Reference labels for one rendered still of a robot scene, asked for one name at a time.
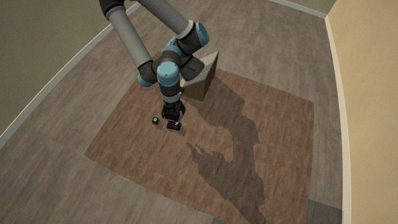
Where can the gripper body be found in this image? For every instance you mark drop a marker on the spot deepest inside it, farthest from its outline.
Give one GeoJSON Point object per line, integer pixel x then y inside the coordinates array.
{"type": "Point", "coordinates": [172, 115]}

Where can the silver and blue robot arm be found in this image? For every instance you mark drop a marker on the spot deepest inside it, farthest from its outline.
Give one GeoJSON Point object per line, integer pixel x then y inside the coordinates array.
{"type": "Point", "coordinates": [189, 38]}

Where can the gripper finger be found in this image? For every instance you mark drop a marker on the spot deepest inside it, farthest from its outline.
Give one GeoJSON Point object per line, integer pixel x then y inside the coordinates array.
{"type": "Point", "coordinates": [182, 111]}

